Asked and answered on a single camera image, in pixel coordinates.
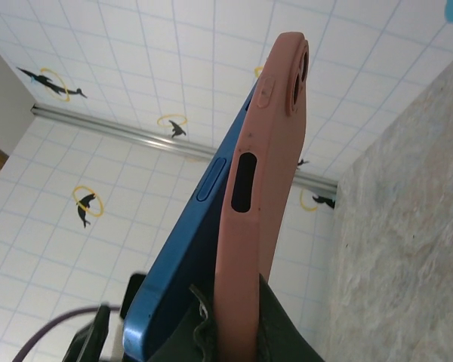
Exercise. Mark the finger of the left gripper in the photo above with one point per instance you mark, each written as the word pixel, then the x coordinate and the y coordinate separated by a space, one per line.
pixel 136 290
pixel 90 339

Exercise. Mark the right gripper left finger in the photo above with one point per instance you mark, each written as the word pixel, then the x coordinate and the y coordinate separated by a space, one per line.
pixel 188 339

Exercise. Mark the pink phone case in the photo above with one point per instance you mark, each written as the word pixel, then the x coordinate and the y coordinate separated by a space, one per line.
pixel 264 169

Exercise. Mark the blue smartphone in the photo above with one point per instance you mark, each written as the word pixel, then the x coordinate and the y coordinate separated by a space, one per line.
pixel 188 234

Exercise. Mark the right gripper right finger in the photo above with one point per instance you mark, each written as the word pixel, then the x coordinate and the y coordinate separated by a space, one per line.
pixel 279 332

